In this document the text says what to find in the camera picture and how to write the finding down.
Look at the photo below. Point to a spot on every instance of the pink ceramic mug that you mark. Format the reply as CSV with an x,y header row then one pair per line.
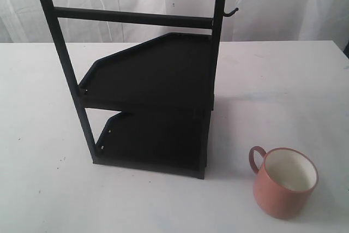
x,y
285,180

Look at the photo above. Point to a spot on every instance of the black two-tier metal rack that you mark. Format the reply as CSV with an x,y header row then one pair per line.
x,y
146,107

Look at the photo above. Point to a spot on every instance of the white backdrop curtain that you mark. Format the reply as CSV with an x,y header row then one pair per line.
x,y
23,21

